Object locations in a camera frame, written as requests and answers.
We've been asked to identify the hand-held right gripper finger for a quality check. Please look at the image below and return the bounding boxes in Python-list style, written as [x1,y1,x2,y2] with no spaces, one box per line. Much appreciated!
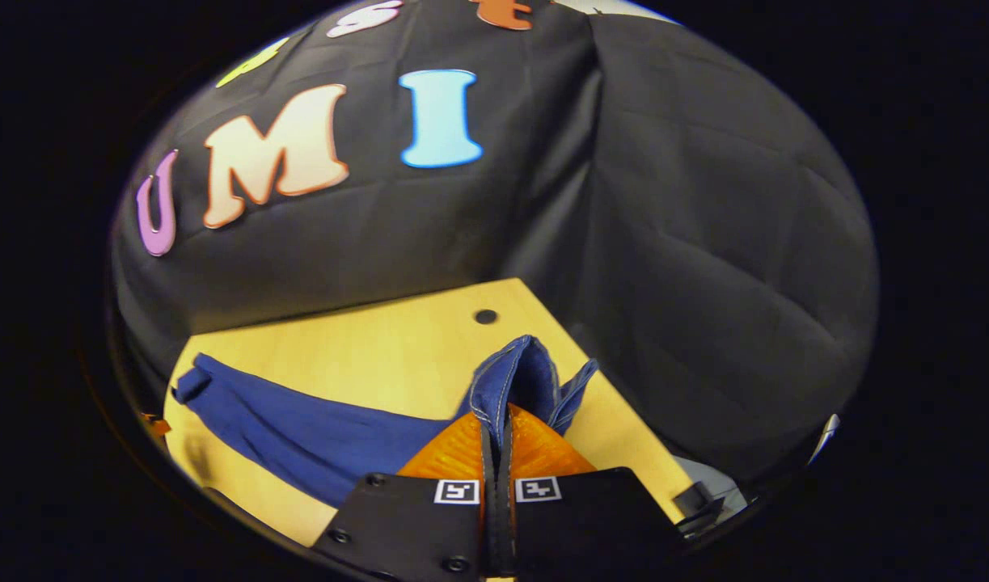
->
[498,404,687,579]
[312,403,503,582]

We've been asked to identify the blue denim jeans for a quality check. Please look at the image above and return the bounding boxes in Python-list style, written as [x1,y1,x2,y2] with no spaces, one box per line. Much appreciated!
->
[171,334,600,508]

